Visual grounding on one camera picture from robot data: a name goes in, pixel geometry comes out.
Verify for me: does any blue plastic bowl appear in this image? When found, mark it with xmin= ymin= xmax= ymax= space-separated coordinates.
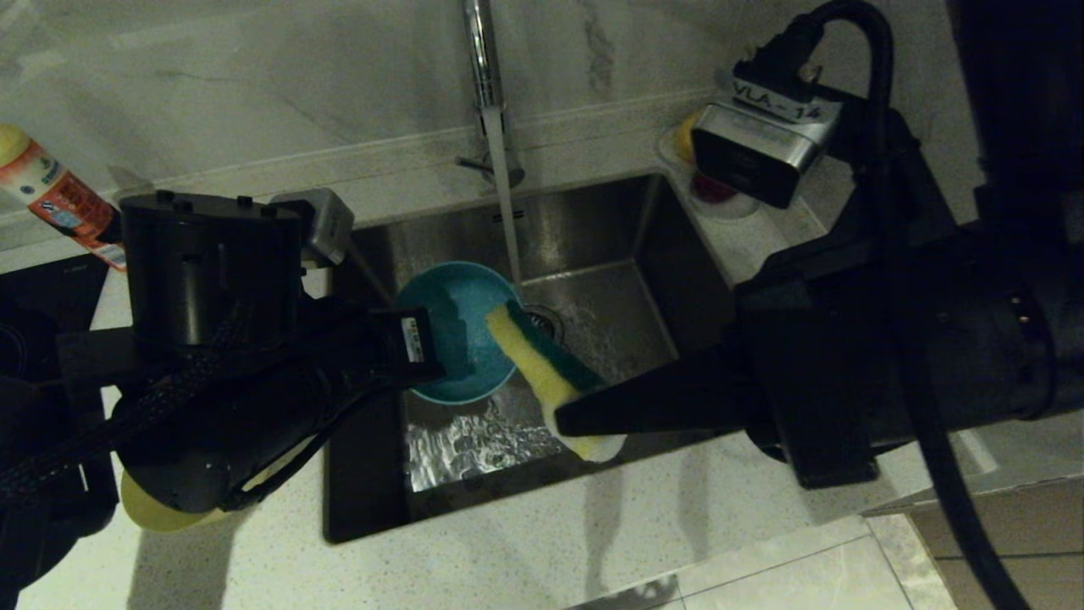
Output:
xmin=394 ymin=261 xmax=522 ymax=406

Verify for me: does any green and yellow sponge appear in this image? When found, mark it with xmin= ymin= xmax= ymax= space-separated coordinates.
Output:
xmin=485 ymin=301 xmax=628 ymax=464

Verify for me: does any chrome kitchen faucet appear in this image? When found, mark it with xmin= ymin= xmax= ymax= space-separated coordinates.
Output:
xmin=455 ymin=0 xmax=526 ymax=190

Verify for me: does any orange label detergent bottle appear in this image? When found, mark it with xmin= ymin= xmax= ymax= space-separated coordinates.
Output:
xmin=0 ymin=125 xmax=128 ymax=272

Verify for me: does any metal sink drain strainer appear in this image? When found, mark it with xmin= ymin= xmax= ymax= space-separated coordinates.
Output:
xmin=527 ymin=305 xmax=567 ymax=344

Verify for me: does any stainless steel sink basin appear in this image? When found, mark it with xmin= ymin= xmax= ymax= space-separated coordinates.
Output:
xmin=324 ymin=174 xmax=746 ymax=543

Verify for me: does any running tap water stream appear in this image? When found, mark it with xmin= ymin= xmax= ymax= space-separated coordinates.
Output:
xmin=481 ymin=108 xmax=526 ymax=293

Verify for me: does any small white dish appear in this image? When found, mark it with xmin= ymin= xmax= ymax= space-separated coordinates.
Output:
xmin=656 ymin=127 xmax=761 ymax=222

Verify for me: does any dark red apple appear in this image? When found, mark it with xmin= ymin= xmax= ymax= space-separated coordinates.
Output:
xmin=694 ymin=172 xmax=739 ymax=205

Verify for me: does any yellow plastic bowl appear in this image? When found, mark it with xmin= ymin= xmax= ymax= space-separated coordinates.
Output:
xmin=119 ymin=436 xmax=314 ymax=535

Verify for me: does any black induction cooktop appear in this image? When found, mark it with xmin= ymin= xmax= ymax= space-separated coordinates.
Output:
xmin=0 ymin=254 xmax=113 ymax=382

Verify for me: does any black camera cable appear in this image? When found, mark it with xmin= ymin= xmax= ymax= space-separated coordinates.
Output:
xmin=735 ymin=0 xmax=1030 ymax=610

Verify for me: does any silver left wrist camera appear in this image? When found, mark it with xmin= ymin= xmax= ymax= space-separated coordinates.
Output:
xmin=271 ymin=188 xmax=355 ymax=268

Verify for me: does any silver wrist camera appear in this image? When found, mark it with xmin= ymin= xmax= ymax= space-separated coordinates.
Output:
xmin=271 ymin=188 xmax=355 ymax=268
xmin=690 ymin=76 xmax=843 ymax=210

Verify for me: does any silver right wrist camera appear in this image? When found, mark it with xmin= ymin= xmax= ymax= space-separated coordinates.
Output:
xmin=690 ymin=76 xmax=843 ymax=210

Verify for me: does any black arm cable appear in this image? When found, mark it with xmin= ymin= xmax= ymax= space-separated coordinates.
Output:
xmin=0 ymin=309 xmax=255 ymax=509

